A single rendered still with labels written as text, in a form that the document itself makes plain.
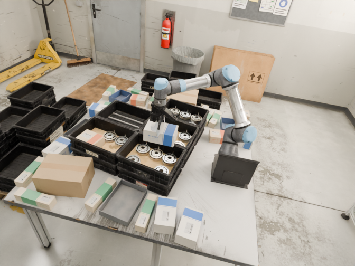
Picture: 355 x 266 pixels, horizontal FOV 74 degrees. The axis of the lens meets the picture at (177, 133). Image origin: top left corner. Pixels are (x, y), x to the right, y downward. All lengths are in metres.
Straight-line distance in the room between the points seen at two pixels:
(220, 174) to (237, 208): 0.26
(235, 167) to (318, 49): 3.37
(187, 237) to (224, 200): 0.45
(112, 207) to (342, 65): 4.33
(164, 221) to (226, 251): 0.40
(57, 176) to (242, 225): 1.21
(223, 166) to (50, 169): 1.14
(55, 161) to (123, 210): 0.56
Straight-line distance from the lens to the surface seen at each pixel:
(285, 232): 2.70
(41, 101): 3.10
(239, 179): 1.80
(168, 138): 1.46
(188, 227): 1.47
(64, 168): 1.69
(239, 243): 1.61
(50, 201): 1.67
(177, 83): 1.37
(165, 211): 1.50
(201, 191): 1.75
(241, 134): 1.63
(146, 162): 1.70
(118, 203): 1.64
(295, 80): 4.86
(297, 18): 4.52
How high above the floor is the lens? 2.05
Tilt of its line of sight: 38 degrees down
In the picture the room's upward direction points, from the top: 8 degrees clockwise
